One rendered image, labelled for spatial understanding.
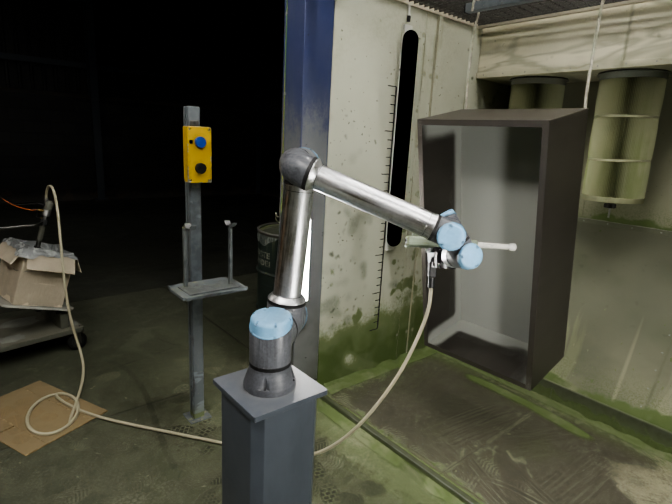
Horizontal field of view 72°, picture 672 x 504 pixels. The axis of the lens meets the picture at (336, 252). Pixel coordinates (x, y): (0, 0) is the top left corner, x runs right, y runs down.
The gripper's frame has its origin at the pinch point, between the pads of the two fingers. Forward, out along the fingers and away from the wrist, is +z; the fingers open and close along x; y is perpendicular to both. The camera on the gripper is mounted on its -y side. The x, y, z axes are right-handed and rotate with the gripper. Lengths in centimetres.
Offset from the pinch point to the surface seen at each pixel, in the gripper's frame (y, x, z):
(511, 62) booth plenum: -122, 80, 88
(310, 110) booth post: -67, -50, 48
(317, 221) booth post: -12, -42, 64
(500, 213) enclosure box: -20, 47, 31
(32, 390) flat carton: 94, -199, 109
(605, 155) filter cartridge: -59, 119, 49
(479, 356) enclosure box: 53, 43, 37
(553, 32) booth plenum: -132, 92, 64
